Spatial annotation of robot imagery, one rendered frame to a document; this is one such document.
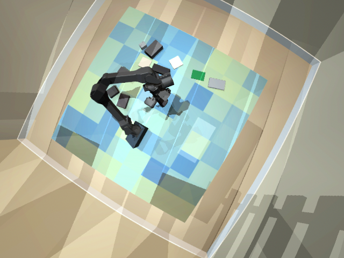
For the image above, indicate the white flat square tile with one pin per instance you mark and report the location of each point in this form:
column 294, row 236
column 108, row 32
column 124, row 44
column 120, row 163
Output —
column 144, row 62

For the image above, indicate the cream flat square block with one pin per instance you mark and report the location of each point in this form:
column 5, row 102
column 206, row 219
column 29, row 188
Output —
column 175, row 62

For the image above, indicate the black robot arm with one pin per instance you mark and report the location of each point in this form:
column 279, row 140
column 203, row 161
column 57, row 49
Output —
column 145, row 75

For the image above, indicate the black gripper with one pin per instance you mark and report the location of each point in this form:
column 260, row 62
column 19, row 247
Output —
column 151, row 101

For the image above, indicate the flat green rectangular block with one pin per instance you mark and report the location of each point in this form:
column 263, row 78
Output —
column 199, row 75

